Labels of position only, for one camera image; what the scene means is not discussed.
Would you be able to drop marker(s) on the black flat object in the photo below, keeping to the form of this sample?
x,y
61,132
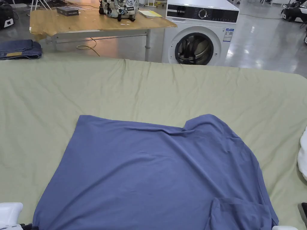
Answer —
x,y
303,210

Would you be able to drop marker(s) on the black and white robot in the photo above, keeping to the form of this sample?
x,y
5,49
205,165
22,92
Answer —
x,y
293,12

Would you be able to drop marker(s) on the folded blue jeans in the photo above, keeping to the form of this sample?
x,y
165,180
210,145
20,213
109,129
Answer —
x,y
19,49

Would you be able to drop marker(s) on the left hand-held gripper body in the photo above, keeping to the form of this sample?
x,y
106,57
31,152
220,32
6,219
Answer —
x,y
9,212

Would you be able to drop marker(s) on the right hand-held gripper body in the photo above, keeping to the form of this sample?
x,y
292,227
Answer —
x,y
287,227

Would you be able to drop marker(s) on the blue shirt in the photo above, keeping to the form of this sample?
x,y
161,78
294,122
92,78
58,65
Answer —
x,y
153,177

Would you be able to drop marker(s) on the black bag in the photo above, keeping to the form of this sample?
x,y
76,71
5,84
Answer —
x,y
6,15

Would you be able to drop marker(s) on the white cloth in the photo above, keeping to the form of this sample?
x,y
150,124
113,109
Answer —
x,y
303,155

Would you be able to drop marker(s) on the white washing machine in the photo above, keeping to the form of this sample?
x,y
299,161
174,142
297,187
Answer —
x,y
199,33

